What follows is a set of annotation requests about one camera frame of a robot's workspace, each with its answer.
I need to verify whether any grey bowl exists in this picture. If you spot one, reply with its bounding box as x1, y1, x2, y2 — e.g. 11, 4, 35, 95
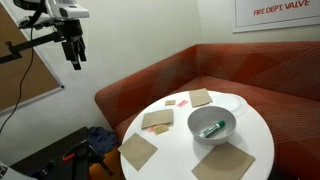
187, 105, 237, 146

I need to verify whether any cork board with frame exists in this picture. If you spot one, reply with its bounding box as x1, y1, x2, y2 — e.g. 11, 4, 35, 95
0, 2, 65, 116

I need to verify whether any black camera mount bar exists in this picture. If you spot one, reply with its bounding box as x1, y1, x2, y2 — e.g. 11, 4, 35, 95
0, 30, 65, 65

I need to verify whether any black hanging cable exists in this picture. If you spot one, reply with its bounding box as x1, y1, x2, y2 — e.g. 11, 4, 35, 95
0, 0, 46, 135

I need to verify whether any clamp with orange handle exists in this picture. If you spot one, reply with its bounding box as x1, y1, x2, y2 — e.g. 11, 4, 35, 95
62, 139, 115, 178

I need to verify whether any white device with sticker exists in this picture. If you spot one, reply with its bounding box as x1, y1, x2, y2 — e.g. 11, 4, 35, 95
0, 162, 36, 180

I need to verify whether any white plate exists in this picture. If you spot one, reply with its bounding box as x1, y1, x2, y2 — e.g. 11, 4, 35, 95
207, 93, 250, 118

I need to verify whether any orange patterned sofa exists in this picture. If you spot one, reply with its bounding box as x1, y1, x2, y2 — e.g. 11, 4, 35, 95
94, 41, 320, 180

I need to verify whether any small printed brown card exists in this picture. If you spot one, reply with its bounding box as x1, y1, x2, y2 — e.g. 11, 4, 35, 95
153, 123, 170, 136

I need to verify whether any green and white marker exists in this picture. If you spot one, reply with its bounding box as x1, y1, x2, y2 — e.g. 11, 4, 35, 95
199, 120, 226, 139

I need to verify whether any black side table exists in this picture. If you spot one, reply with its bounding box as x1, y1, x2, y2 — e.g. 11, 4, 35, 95
9, 126, 116, 180

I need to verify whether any medium brown paper sheet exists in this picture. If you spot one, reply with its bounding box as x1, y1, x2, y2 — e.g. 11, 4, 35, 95
188, 88, 214, 108
141, 108, 175, 130

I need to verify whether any fire dept valve sign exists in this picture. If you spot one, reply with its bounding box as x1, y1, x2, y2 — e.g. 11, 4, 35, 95
232, 0, 320, 34

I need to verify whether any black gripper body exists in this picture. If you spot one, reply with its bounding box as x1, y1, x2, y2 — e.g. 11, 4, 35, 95
54, 19, 85, 46

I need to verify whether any large brown paper sheet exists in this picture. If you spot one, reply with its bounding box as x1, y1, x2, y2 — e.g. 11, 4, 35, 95
117, 132, 159, 172
191, 142, 256, 180

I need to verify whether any blue cloth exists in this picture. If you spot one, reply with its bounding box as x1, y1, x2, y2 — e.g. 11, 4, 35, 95
87, 126, 118, 155

